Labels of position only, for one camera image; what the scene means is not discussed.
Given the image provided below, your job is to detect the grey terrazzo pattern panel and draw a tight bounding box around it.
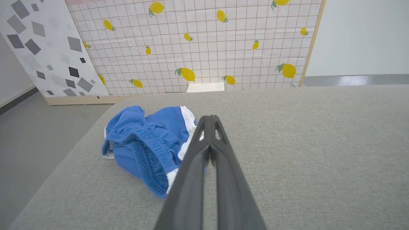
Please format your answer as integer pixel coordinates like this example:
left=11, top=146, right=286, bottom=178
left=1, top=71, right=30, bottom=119
left=0, top=0, right=110, bottom=98

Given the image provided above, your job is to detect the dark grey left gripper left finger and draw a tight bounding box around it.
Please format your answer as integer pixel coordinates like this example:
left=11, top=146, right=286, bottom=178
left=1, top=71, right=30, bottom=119
left=154, top=115, right=211, bottom=230

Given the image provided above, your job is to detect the white box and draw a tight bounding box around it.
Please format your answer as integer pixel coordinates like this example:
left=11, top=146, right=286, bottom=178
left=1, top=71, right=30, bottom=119
left=186, top=82, right=225, bottom=93

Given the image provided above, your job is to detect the blue garment with white trim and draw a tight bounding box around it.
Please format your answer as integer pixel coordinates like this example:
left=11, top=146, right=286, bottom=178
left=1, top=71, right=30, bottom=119
left=102, top=105, right=205, bottom=199

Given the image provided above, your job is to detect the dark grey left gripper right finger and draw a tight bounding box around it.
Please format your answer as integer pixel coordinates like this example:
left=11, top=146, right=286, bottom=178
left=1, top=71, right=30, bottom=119
left=209, top=115, right=267, bottom=230

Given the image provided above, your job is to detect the lemon print grid panel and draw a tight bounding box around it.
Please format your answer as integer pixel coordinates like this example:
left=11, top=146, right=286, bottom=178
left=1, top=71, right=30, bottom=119
left=66, top=0, right=326, bottom=96

